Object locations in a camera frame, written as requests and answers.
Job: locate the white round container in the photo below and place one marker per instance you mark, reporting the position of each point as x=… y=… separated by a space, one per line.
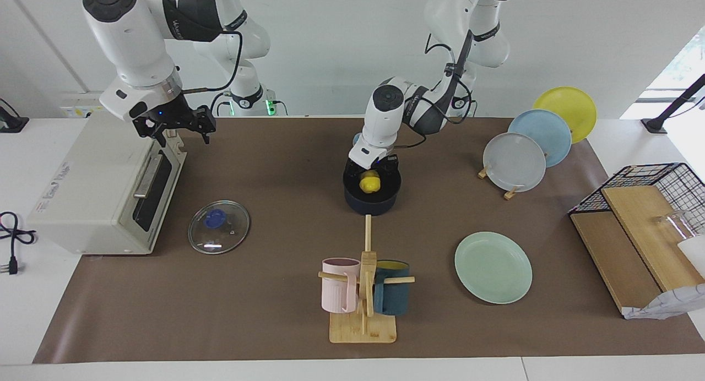
x=695 y=254

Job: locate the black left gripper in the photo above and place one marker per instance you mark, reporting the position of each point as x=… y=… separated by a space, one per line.
x=391 y=165

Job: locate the glass lid with blue knob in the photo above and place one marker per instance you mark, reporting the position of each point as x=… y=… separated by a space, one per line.
x=219 y=229

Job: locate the mint green plate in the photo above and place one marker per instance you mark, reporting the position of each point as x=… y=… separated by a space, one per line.
x=493 y=268

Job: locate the yellow lemon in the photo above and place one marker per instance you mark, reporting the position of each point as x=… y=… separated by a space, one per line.
x=370 y=183

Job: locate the wooden shelf boards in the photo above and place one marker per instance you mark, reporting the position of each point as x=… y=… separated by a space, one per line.
x=611 y=249

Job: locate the black slanted stand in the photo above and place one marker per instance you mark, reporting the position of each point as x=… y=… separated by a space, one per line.
x=655 y=125

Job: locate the yellow plate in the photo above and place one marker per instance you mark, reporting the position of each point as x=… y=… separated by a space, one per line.
x=573 y=103

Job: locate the clear glass cup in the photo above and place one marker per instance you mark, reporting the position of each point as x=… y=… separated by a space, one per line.
x=680 y=224

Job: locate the dark teal mug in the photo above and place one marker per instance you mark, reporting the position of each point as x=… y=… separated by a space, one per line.
x=392 y=295

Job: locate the wooden mug tree rack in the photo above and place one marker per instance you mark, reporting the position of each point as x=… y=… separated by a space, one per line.
x=362 y=328

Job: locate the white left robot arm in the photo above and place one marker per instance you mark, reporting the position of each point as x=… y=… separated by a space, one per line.
x=385 y=105

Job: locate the light blue plate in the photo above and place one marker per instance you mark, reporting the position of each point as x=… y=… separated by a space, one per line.
x=553 y=133

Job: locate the dark blue saucepan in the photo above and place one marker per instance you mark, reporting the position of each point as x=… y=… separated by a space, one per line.
x=372 y=203

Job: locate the grey plate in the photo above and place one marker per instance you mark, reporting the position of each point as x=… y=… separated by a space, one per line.
x=515 y=162

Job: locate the black table clamp mount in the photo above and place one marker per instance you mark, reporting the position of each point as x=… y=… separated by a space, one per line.
x=14 y=125

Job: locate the beige toaster oven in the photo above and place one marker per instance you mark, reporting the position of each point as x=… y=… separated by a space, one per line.
x=82 y=194

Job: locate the white wall socket box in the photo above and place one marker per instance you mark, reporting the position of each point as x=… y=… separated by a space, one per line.
x=77 y=112

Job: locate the pink mug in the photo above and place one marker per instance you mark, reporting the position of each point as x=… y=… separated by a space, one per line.
x=337 y=293

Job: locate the wooden plate rack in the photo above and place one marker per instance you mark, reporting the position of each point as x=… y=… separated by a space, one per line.
x=510 y=192

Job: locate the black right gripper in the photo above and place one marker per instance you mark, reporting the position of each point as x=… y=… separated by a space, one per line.
x=173 y=115

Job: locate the white crumpled paper sheet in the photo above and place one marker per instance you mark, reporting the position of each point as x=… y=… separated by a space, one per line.
x=672 y=304

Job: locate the brown table mat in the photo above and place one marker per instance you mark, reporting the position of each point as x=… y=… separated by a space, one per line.
x=275 y=177

